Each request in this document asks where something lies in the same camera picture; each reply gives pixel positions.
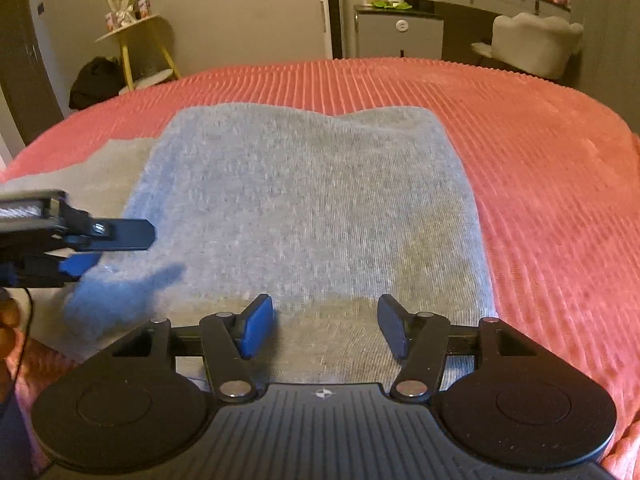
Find yellow side table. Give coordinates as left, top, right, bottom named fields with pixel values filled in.
left=94, top=14, right=182, bottom=94

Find grey sweatpants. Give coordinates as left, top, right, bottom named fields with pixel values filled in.
left=1, top=104, right=496, bottom=385

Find white shell back chair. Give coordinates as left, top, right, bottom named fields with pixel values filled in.
left=471, top=12, right=584, bottom=80

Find black bag on floor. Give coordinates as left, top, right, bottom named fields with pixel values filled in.
left=68, top=56, right=126, bottom=110

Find person left hand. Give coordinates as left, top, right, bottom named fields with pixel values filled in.
left=0, top=289, right=21, bottom=401

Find grey curtain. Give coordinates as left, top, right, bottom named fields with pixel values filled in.
left=570, top=0, right=639, bottom=132

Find pink ribbed bedspread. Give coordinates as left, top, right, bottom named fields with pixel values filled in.
left=1, top=58, right=639, bottom=479

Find grey nightstand cabinet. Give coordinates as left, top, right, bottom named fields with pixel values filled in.
left=354, top=6, right=444, bottom=60

